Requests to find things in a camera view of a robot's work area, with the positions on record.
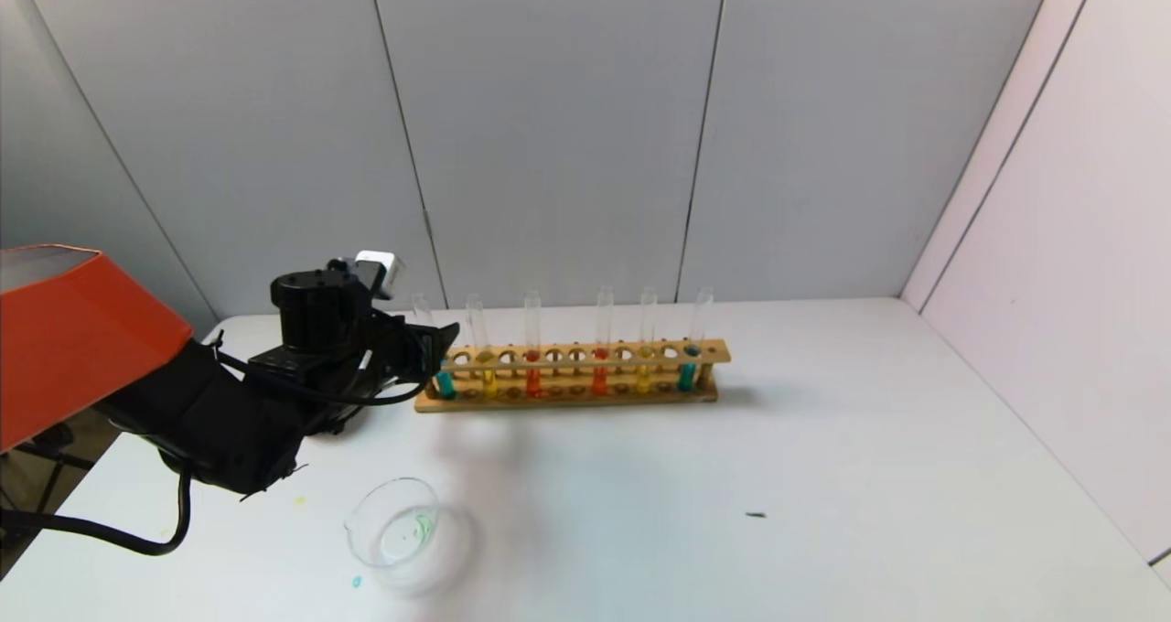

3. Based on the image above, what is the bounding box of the black tripod stand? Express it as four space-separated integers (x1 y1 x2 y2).
0 421 97 550

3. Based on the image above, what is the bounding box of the wooden test tube rack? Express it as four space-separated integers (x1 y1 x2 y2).
414 338 732 413

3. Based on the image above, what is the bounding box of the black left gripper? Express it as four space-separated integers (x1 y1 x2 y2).
371 312 461 398

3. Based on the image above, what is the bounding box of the test tube with blue pigment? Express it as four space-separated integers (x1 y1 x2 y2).
410 293 457 400
676 285 715 392

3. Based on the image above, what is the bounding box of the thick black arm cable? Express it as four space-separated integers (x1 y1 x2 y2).
0 462 195 556

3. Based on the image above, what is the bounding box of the test tube with red pigment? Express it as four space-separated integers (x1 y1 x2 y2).
523 290 543 399
591 285 615 396

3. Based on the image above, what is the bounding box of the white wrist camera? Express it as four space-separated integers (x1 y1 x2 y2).
352 250 405 300

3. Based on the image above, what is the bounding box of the test tube with yellow pigment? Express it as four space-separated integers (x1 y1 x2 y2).
466 294 500 400
636 286 659 394

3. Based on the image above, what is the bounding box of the clear glass beaker dish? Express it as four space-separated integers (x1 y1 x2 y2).
344 477 443 571

